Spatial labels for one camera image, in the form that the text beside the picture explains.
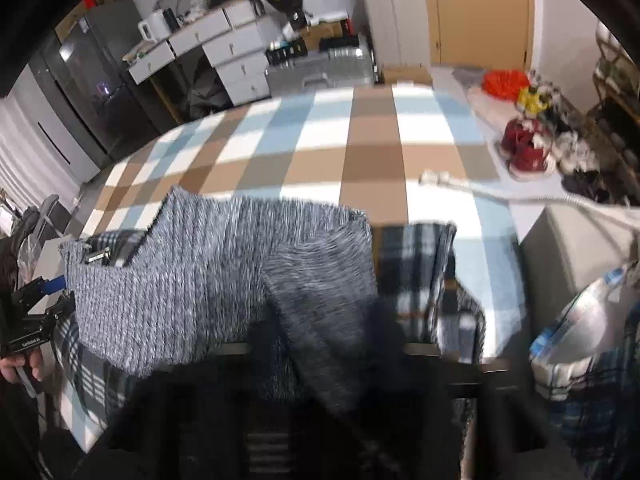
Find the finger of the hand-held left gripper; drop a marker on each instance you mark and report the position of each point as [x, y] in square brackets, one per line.
[51, 286]
[97, 256]

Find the black white plaid jacket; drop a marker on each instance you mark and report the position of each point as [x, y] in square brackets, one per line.
[200, 270]

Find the dark clothes on chair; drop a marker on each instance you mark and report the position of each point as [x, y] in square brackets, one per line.
[210, 85]

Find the person's left hand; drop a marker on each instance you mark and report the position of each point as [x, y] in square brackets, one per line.
[11, 367]

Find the grey chair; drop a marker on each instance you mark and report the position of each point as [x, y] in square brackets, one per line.
[37, 220]

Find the tall wardrobe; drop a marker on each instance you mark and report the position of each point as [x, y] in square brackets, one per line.
[45, 130]

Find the dark grey fridge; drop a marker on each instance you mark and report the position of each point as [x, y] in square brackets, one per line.
[95, 80]

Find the white electric kettle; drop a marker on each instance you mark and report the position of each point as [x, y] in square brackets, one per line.
[154, 25]

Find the white desk with drawers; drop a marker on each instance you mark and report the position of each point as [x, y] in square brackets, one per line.
[225, 50]

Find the blue brown checked bedcover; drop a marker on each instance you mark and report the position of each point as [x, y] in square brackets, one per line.
[320, 150]

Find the black thermos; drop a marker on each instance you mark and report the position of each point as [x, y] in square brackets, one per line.
[171, 19]

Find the silver hard suitcase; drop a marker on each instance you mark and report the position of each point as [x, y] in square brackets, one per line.
[320, 72]

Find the brown cardboard box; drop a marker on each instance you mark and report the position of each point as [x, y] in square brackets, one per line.
[315, 35]

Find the flat cardboard box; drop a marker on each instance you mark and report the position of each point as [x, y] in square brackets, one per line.
[406, 75]

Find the white hard suitcase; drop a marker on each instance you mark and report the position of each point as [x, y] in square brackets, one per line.
[392, 15]

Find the red sneakers pair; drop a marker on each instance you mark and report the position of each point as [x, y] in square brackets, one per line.
[525, 147]

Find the orange plastic bag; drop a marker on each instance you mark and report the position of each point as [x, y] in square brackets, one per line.
[505, 82]

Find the wooden door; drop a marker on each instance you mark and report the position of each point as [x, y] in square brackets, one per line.
[480, 10]

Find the yellow shoes pair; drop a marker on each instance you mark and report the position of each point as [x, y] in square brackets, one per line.
[531, 100]

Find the grey hoodie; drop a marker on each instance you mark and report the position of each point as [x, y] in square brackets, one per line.
[565, 250]

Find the white sneakers pair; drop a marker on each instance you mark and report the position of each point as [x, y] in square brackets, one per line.
[572, 152]

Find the blue plaid shirt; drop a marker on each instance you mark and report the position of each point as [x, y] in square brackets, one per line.
[585, 360]

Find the wooden shoe rack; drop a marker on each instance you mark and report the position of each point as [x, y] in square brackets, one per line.
[617, 110]

